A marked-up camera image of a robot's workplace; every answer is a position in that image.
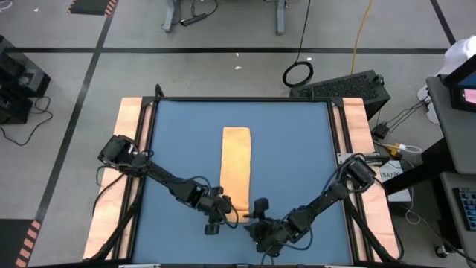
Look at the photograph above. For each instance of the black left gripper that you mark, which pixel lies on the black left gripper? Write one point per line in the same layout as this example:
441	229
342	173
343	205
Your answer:
217	208

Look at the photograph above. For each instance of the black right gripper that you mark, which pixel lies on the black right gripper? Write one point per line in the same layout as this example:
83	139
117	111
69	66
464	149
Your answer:
273	234

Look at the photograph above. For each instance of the yellow orange waffle towel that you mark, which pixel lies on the yellow orange waffle towel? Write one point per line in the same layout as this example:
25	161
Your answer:
236	164

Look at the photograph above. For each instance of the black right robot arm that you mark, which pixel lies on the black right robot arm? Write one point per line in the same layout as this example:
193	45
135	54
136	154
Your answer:
334	191

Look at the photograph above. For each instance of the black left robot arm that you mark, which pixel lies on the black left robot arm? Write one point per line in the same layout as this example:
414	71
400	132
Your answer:
167	180

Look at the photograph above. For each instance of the wooden table side board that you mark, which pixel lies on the wooden table side board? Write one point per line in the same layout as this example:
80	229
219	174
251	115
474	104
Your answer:
128	115
355	119

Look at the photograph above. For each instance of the white labelled box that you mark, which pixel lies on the white labelled box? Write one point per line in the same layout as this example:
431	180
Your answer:
394	176

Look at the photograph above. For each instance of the black power adapter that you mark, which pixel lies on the black power adapter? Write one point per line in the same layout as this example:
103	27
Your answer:
380	132

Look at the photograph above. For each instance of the black perforated computer tower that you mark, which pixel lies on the black perforated computer tower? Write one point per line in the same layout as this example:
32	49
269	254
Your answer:
342	89

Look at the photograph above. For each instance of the black desk support beam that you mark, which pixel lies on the black desk support beam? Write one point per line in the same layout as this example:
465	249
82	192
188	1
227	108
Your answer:
413	171

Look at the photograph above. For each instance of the black power strip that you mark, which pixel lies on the black power strip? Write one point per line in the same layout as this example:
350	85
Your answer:
193	19

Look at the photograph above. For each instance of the black caster wheel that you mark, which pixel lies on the black caster wheel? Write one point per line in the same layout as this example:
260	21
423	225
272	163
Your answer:
441	251

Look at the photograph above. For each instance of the black keyboard blue keys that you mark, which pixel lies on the black keyboard blue keys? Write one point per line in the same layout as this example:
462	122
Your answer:
466	208

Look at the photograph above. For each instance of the black mat orange striped edges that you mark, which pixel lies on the black mat orange striped edges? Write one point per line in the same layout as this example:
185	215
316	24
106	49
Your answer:
89	6
11	242

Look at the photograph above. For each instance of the grey desk top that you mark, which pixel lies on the grey desk top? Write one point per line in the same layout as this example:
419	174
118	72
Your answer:
457	141
470	245

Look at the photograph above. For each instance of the black equipment case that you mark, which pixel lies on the black equipment case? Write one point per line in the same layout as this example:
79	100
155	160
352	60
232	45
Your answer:
22	70
15	109

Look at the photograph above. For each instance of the black framed screen device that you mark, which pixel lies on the black framed screen device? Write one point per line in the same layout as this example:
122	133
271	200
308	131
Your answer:
455	100

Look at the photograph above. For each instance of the white rounded object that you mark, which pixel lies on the white rounded object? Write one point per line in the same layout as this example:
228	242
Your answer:
459	56

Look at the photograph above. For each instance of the black aluminium table frame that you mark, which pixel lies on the black aluminium table frame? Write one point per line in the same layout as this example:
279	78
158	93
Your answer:
241	99

